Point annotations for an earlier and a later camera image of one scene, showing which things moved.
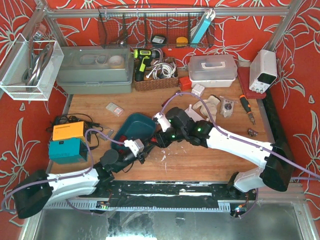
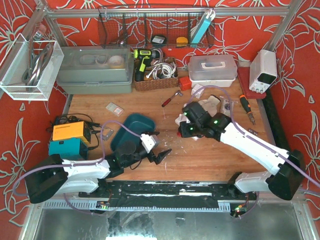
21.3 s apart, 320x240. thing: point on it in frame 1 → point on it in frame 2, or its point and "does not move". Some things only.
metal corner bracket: x=107 y=132 does not move
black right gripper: x=158 y=139 → x=185 y=131
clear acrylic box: x=31 y=69 does not move
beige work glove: x=212 y=102 does not move
